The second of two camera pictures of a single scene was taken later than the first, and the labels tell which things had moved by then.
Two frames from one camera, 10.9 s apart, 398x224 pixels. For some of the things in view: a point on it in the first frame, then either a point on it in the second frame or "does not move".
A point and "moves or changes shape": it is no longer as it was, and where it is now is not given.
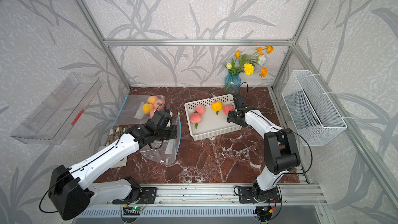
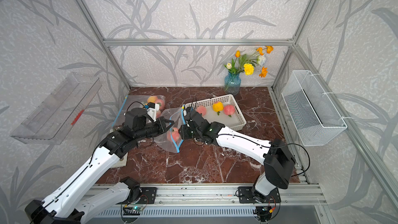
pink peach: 152,99 does not move
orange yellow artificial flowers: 246,64 does not move
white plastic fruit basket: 208,118 does not move
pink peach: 196,118 moves or changes shape
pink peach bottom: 158,102 does not move
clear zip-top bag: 164,151 moves or changes shape
